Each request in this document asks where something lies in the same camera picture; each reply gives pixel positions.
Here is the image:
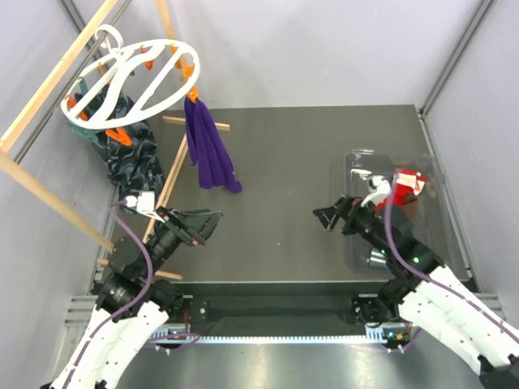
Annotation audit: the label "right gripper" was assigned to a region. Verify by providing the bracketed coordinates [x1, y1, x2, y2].
[313, 194, 393, 256]

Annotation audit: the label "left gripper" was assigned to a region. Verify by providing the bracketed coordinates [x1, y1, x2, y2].
[141, 205, 225, 278]

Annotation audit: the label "red santa sock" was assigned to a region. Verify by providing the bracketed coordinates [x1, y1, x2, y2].
[375, 169, 427, 215]

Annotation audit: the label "orange clip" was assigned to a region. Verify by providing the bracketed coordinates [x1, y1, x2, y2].
[187, 85, 199, 104]
[105, 127, 132, 147]

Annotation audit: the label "teal clip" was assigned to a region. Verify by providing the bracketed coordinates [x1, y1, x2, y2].
[67, 122, 99, 143]

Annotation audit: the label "white round clip hanger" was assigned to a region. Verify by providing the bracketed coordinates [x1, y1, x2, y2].
[60, 24, 201, 131]

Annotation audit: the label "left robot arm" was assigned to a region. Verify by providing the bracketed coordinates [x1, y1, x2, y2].
[47, 207, 224, 388]

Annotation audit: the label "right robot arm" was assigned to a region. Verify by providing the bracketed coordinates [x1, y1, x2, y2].
[313, 195, 518, 388]

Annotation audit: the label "orange clip on towel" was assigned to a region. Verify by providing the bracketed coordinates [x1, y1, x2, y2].
[187, 85, 199, 104]

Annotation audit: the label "purple towel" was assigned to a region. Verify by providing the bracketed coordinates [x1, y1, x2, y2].
[184, 97, 242, 193]

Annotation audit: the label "brown sock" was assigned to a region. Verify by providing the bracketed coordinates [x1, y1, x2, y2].
[402, 192, 419, 220]

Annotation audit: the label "dark patterned shorts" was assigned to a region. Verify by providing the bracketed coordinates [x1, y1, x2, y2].
[75, 83, 165, 199]

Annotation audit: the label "clear plastic bin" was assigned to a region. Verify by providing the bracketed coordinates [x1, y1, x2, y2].
[344, 149, 471, 280]

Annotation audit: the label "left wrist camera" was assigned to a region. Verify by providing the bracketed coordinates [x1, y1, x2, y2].
[123, 191, 155, 215]

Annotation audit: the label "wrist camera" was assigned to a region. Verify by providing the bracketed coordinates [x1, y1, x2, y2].
[123, 191, 155, 215]
[350, 169, 392, 209]

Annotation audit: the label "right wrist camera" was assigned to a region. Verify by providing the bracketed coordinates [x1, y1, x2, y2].
[350, 169, 392, 209]

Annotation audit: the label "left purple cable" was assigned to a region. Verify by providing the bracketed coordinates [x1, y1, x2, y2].
[80, 200, 155, 365]

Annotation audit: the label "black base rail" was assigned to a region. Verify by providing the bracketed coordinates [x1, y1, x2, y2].
[174, 281, 410, 338]

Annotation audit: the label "wooden drying rack frame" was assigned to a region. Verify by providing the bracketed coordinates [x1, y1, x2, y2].
[1, 1, 231, 286]

